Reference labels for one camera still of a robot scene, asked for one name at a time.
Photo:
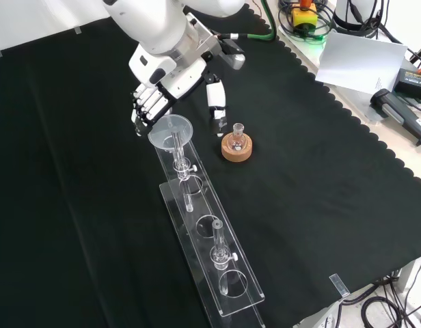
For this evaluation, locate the small round-bottom glass flask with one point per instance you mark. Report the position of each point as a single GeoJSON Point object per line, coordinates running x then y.
{"type": "Point", "coordinates": [237, 140]}

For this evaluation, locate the black handheld device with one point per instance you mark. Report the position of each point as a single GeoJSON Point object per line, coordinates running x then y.
{"type": "Point", "coordinates": [412, 119]}

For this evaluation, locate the clear acrylic funnel stand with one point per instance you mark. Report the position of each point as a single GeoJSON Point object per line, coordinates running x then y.
{"type": "Point", "coordinates": [203, 205]}

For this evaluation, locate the pale board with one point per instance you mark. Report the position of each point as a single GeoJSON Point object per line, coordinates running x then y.
{"type": "Point", "coordinates": [357, 61]}

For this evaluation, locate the black power adapter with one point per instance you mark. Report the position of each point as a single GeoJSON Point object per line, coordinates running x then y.
{"type": "Point", "coordinates": [413, 80]}

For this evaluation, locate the yellow stop button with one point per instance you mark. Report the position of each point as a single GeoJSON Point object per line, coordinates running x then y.
{"type": "Point", "coordinates": [304, 18]}

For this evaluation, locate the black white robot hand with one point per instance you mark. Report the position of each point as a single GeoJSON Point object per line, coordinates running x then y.
{"type": "Point", "coordinates": [176, 78]}

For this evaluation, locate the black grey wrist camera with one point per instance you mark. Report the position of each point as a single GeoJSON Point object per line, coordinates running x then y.
{"type": "Point", "coordinates": [236, 61]}

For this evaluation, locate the black cloth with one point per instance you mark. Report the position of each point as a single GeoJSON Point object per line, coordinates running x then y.
{"type": "Point", "coordinates": [316, 188]}

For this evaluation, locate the clear plastic funnel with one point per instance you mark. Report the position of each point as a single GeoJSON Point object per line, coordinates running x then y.
{"type": "Point", "coordinates": [159, 136]}

